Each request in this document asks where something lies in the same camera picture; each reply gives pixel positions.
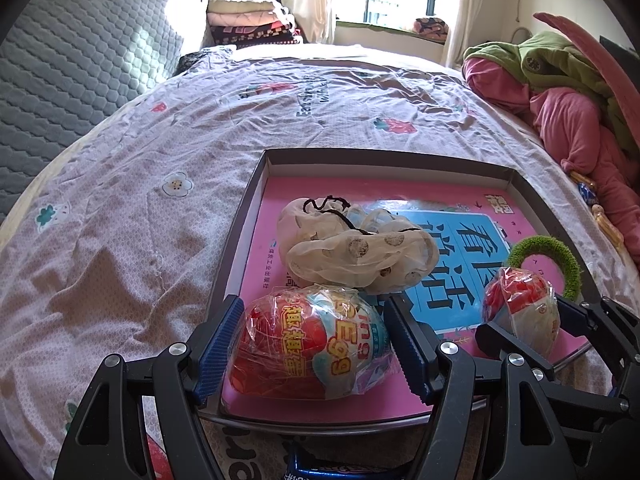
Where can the patterned folded cloth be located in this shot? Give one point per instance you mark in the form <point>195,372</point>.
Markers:
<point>431,29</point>

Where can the blue snack packet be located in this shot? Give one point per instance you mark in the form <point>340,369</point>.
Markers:
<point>587,194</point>

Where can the pink book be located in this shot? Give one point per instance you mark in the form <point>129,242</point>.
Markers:
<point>300,195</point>

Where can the small toy egg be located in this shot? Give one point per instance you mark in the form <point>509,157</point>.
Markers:
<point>525,310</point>

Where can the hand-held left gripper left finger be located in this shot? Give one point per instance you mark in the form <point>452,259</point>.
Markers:
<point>220,350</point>

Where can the pink quilted bedspread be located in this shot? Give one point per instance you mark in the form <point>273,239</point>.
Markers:
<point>575,32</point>

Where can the pile of pink green bedding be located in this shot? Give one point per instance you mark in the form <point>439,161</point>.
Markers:
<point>575,130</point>

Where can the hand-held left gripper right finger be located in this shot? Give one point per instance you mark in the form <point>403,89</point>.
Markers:
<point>410,350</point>

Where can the blue cookie packet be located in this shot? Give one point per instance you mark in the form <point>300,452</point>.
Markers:
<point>320,470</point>

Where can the large toy egg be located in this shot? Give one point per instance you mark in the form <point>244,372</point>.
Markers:
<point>300,340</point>

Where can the grey quilted headboard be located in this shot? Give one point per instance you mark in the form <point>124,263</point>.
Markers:
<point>75,60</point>

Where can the black television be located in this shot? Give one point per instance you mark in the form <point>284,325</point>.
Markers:
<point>620,47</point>

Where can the yellow biscuit packet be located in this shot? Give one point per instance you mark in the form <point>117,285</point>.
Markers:
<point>582,178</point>
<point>607,225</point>

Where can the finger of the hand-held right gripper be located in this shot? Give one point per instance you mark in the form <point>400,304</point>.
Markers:
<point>500,340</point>
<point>575,310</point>

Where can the dark patterned folded blanket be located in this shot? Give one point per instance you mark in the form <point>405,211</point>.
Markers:
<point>250,34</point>

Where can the green blanket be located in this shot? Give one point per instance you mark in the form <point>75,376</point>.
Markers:
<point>550,60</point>

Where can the cream curtain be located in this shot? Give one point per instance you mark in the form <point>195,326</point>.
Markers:
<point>310,0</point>
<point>462,10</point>

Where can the stack of folded blankets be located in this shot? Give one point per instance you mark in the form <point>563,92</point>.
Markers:
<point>240,10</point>

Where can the grey cardboard box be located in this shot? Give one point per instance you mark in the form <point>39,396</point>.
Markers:
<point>240,240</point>

